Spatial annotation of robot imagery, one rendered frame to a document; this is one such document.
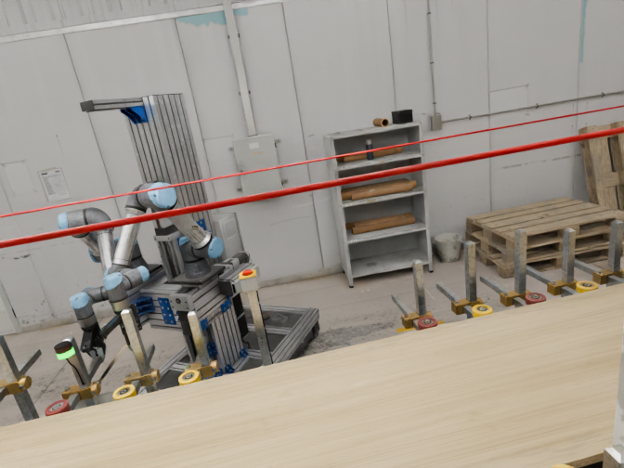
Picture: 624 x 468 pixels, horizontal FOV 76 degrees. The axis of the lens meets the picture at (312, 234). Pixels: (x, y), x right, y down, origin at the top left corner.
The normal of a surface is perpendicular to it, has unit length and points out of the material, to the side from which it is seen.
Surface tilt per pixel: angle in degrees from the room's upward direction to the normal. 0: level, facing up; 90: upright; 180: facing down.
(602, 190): 73
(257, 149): 90
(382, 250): 90
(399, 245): 90
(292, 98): 90
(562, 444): 0
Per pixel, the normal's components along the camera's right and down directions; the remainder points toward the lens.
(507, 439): -0.15, -0.94
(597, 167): 0.02, 0.01
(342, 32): 0.11, 0.29
